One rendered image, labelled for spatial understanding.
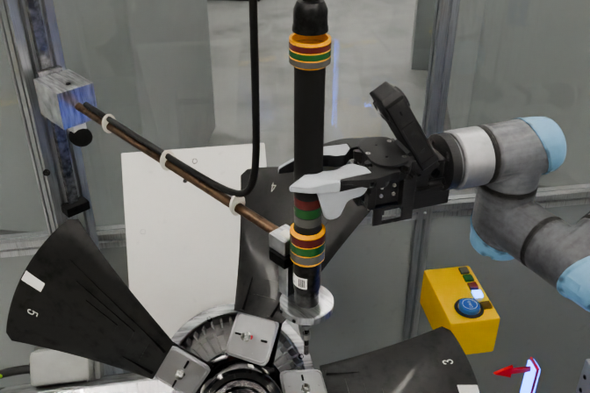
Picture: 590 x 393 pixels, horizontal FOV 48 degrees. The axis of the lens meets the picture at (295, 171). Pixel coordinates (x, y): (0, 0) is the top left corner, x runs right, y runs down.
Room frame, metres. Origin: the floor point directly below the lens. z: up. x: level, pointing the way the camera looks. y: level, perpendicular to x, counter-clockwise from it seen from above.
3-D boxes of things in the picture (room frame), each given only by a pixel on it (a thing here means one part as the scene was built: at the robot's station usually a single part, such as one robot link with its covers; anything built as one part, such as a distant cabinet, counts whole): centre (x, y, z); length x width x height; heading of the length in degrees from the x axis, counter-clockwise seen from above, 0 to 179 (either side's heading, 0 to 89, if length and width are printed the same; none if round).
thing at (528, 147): (0.75, -0.28, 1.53); 0.11 x 0.08 x 0.09; 109
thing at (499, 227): (0.73, -0.29, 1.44); 0.11 x 0.08 x 0.11; 28
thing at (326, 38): (0.65, -0.02, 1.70); 0.04 x 0.04 x 0.03
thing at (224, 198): (0.87, 0.20, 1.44); 0.54 x 0.01 x 0.01; 44
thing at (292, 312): (0.66, -0.01, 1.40); 0.09 x 0.07 x 0.10; 44
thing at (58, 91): (1.10, 0.42, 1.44); 0.10 x 0.07 x 0.08; 44
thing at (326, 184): (0.63, -0.04, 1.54); 0.09 x 0.03 x 0.06; 118
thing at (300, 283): (0.65, -0.02, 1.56); 0.04 x 0.04 x 0.46
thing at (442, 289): (1.00, -0.33, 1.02); 0.16 x 0.10 x 0.11; 9
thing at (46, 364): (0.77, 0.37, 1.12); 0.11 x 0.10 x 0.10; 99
